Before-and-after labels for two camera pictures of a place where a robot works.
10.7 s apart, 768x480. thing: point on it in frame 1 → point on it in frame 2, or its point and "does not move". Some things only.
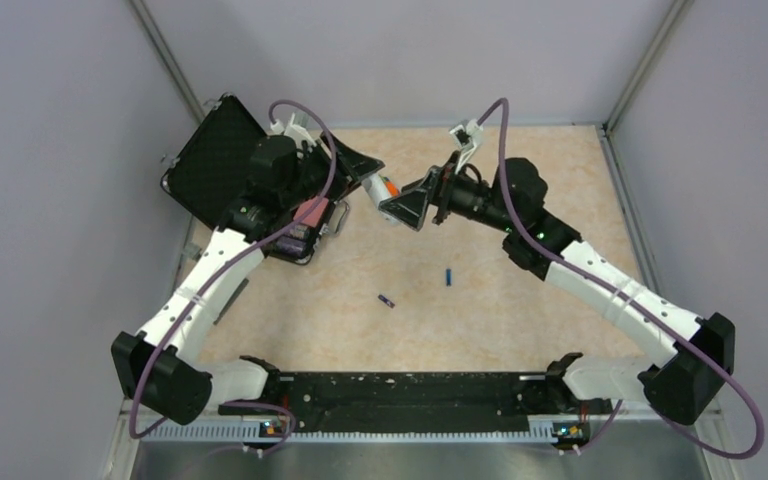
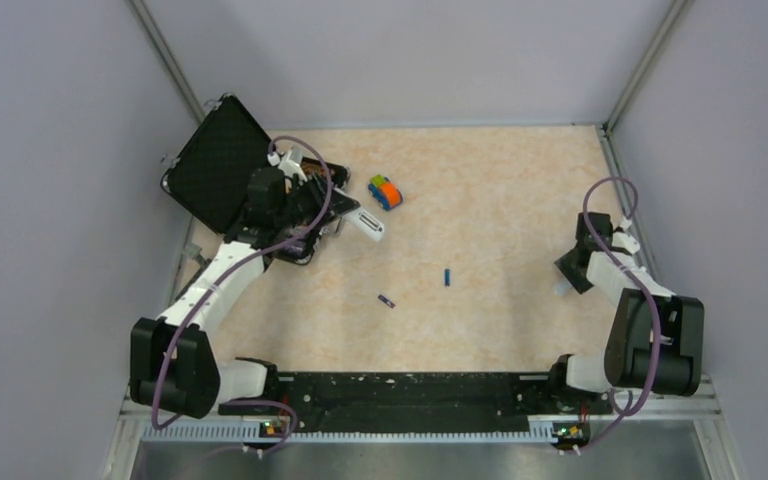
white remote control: (376, 188) → (363, 222)
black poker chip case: (212, 171) does not move
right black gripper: (436, 190) → (579, 284)
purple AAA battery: (386, 301) does not move
